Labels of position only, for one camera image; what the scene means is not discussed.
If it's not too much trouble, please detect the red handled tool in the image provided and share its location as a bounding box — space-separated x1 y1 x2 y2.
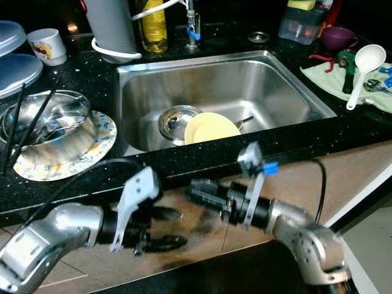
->
308 54 337 73

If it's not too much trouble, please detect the white tiered storage rack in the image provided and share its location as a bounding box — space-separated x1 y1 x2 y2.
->
0 20 45 99

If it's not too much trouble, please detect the red label pump bottle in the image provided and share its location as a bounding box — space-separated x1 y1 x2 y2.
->
318 0 344 28

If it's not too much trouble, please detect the yellow liquid bottle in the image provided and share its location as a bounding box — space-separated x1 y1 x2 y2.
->
136 0 169 55

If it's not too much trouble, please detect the yellow plate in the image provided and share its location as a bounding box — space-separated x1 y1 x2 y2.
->
184 112 241 145

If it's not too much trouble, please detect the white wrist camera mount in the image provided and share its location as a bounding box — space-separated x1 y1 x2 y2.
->
110 165 161 253
238 142 267 230

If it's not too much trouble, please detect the white hose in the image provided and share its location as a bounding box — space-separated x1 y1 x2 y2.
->
91 0 187 62

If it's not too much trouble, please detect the steel bowl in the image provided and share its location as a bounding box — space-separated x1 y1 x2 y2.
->
2 90 99 167

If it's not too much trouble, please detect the pale green cloth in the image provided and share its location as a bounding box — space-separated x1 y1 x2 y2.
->
300 61 392 114

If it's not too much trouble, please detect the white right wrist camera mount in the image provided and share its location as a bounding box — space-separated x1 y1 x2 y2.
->
238 142 267 230

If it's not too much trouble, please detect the grey cylindrical water filter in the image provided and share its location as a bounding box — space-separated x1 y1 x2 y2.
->
85 0 138 62

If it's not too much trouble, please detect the white ladle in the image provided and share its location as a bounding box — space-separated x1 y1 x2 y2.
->
346 44 386 111

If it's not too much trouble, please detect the green handled tool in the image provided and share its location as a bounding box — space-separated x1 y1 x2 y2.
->
337 50 359 94

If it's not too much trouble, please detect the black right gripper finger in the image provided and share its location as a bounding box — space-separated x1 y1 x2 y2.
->
190 190 230 213
187 178 228 195

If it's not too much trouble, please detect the yellow green sponge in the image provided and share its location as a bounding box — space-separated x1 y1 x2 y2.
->
287 0 318 12

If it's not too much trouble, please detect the stainless steel sink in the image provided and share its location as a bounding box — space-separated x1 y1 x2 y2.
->
115 50 337 154

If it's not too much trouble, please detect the small steel dish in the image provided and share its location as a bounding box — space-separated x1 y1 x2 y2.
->
157 105 203 146

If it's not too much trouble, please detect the beige cabinet door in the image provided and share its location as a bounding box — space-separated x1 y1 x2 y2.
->
159 141 392 246

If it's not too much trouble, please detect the white cartoon mug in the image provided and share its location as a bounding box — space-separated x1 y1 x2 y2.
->
28 28 68 66

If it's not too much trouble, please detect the black floor mat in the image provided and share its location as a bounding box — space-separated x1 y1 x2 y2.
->
92 239 313 294

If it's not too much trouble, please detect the floral patterned plate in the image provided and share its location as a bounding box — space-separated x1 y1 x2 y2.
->
13 110 117 182

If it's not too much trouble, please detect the steel faucet with blue clip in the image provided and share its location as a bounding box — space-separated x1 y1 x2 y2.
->
184 0 203 50

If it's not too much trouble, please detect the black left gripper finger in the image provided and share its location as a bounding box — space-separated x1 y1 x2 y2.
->
147 234 189 254
152 206 184 223

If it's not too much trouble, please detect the round metal sink strainer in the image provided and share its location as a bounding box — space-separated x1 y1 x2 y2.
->
248 32 270 43

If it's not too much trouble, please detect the purple cup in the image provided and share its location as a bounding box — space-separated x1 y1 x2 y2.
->
320 26 359 53

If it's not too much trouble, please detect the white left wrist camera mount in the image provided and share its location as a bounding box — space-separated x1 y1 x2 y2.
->
110 165 161 253

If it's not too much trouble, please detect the clear plastic container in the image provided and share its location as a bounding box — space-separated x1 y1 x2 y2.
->
277 3 328 45

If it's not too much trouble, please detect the steel spoon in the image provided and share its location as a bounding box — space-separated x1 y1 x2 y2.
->
46 116 92 138

